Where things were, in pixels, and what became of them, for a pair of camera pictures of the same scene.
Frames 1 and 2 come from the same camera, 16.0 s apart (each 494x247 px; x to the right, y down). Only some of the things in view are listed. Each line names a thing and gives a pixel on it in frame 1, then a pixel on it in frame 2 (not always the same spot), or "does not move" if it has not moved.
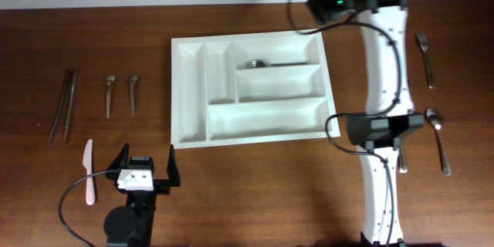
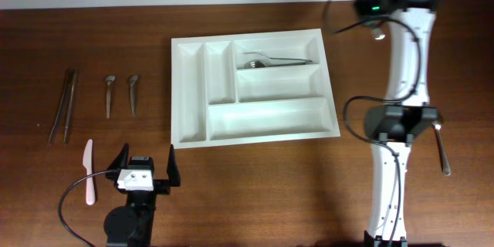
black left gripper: x=163 y=184 does not move
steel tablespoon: x=436 y=119 does not move
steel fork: x=258 y=63 does not move
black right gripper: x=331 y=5 → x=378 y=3
